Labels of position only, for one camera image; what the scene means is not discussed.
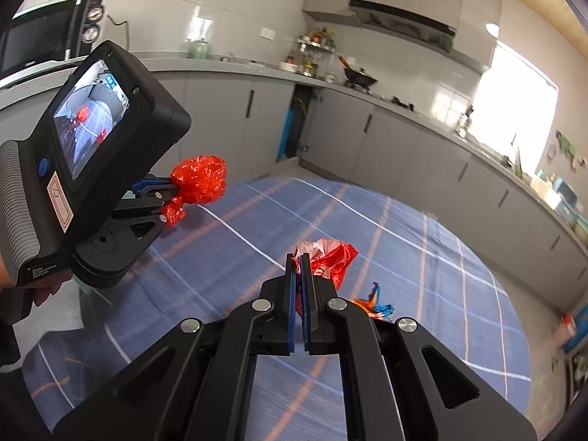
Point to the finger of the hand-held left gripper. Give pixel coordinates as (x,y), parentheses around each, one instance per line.
(149,184)
(142,223)

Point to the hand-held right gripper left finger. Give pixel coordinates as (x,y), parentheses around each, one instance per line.
(292,312)

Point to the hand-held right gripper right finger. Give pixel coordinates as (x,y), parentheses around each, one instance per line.
(307,312)

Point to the red cellophane wrapper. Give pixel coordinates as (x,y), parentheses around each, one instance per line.
(200,181)

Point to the red and white plastic bag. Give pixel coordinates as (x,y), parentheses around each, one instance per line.
(330,259)

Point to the person's left hand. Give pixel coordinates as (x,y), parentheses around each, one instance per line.
(50,287)

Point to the orange and blue wrapper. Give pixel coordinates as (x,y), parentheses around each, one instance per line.
(374,308)

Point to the blue checked tablecloth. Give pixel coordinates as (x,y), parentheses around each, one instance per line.
(275,220)

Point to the black and silver microwave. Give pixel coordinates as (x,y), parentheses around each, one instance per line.
(36,36)

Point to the white bowl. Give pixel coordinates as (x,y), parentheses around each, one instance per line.
(288,66)

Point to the metal spice rack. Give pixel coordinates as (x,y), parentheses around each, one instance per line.
(312,53)

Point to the grey base cabinets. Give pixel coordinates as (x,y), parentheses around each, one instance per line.
(390,147)

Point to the black wok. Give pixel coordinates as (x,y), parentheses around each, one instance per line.
(360,77)

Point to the metal utensil holder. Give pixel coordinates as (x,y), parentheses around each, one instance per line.
(465,124)

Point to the white and red bucket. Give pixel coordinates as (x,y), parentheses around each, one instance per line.
(566,330)

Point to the metal faucet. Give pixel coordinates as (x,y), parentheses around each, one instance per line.
(514,149)

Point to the black range hood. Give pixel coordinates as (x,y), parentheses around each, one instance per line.
(404,23)

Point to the blue dish rack box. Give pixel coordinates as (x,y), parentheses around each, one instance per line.
(566,196)

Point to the teal basket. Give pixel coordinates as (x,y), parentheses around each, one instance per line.
(581,221)

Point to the bright window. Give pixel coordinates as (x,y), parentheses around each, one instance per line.
(514,105)

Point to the small white wall socket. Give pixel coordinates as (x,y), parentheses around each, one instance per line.
(267,33)

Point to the green wall decoration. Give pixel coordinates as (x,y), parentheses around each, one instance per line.
(567,149)

